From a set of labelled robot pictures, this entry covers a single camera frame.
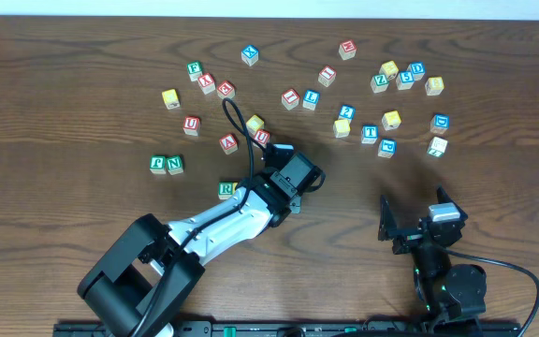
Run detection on blue D block right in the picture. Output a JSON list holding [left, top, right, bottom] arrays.
[[430, 114, 450, 135]]

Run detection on red I block upper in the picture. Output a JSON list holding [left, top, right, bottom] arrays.
[[318, 66, 337, 87]]

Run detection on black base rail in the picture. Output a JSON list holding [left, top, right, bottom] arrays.
[[52, 319, 522, 337]]

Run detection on red u block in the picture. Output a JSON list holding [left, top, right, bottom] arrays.
[[253, 129, 270, 149], [182, 116, 201, 137]]

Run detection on blue d block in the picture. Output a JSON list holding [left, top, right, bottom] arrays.
[[407, 62, 426, 81], [430, 114, 450, 135]]

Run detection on green R letter block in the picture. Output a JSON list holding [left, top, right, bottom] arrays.
[[217, 182, 235, 200]]

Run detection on yellow block upper right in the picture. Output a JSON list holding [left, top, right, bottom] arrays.
[[379, 61, 399, 81]]

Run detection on blue X letter block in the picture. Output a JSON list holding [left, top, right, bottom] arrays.
[[240, 45, 259, 66]]

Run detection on red U block centre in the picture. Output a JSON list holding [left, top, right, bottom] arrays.
[[253, 129, 270, 149]]

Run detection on yellow block far left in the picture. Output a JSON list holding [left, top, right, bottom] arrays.
[[162, 89, 181, 110]]

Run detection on red E letter block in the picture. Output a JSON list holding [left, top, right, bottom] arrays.
[[217, 81, 236, 99]]

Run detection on blue L letter block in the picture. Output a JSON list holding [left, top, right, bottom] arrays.
[[303, 90, 320, 110]]

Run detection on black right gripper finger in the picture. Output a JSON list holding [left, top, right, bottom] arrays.
[[436, 186, 468, 220], [378, 195, 397, 242]]

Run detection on red X letter block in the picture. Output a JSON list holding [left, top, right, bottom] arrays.
[[197, 73, 215, 95]]

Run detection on green Z letter block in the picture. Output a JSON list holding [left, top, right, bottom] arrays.
[[371, 74, 389, 94]]

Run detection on yellow S letter block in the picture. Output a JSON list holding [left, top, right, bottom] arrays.
[[333, 119, 351, 139]]

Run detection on red U block left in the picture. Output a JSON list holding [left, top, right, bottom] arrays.
[[182, 116, 201, 137]]

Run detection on blue D block upper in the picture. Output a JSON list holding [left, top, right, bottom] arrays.
[[407, 62, 426, 81]]

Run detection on red M letter block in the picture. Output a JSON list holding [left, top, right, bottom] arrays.
[[339, 39, 357, 61]]

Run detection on red I block centre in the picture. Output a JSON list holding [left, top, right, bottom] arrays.
[[281, 88, 300, 110]]

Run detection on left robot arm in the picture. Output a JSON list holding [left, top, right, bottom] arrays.
[[77, 150, 325, 336]]

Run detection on green F letter block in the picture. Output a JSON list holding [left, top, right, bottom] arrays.
[[187, 61, 203, 81]]

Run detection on green J letter block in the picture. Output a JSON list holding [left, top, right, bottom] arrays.
[[150, 155, 167, 174]]

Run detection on blue 5 number block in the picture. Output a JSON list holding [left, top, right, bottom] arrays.
[[396, 71, 415, 91]]

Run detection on blue T letter block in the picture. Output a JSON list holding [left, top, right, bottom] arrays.
[[361, 125, 378, 144]]

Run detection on blue 2 number block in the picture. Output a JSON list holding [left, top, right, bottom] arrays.
[[338, 105, 356, 123]]

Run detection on red A letter block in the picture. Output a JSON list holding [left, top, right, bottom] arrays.
[[219, 134, 239, 154]]

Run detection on yellow K letter block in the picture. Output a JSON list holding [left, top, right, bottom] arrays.
[[382, 110, 401, 130]]

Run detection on yellow block centre left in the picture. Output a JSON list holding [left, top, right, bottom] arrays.
[[246, 114, 265, 136]]

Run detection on green N letter block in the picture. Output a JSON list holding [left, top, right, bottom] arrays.
[[166, 155, 184, 175]]

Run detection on green 7 number block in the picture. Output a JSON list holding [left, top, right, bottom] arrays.
[[427, 137, 448, 157]]

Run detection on red i block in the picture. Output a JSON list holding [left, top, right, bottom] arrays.
[[318, 66, 337, 87], [281, 88, 300, 110]]

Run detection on yellow 8 number block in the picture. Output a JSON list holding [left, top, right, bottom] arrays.
[[425, 77, 444, 96]]

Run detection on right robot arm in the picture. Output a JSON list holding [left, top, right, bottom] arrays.
[[378, 187, 487, 332]]

